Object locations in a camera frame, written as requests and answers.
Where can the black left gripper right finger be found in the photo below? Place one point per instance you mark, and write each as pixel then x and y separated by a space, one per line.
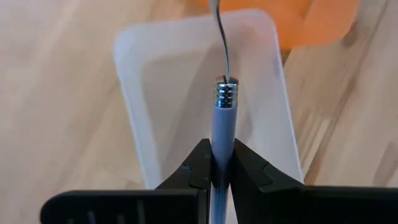
pixel 280 205

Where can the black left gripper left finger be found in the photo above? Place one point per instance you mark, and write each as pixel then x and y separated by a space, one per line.
pixel 174 205

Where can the clear plastic bin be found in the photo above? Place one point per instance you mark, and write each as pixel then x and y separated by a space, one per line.
pixel 174 93

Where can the orange plastic bin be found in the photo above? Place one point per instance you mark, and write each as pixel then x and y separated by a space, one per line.
pixel 311 25

